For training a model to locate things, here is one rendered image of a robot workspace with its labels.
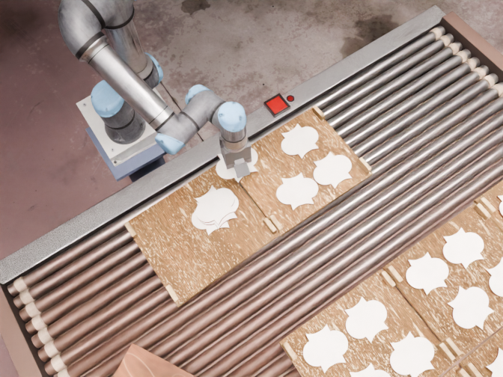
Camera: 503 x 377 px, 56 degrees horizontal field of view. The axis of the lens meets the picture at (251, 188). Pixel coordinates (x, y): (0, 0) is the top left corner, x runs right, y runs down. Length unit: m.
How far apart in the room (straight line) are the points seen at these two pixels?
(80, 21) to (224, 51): 1.99
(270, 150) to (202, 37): 1.71
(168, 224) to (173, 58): 1.77
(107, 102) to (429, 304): 1.23
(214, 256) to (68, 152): 1.63
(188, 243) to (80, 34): 0.74
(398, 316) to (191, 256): 0.69
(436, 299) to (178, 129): 0.97
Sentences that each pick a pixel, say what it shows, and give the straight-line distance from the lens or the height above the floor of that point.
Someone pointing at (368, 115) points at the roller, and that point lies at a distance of 1.89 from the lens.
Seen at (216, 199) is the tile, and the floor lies 0.96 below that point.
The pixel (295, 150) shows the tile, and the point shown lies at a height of 0.94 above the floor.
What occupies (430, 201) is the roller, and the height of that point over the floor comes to 0.92.
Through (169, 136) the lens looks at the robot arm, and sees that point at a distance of 1.33.
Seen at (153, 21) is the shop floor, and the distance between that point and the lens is 3.49.
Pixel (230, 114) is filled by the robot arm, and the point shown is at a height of 1.38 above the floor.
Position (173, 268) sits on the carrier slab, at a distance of 1.61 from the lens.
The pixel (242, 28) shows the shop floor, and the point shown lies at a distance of 3.36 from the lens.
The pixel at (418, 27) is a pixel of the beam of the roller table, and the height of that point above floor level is 0.91.
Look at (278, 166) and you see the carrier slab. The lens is 1.72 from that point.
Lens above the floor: 2.47
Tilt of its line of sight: 66 degrees down
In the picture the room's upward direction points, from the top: 3 degrees counter-clockwise
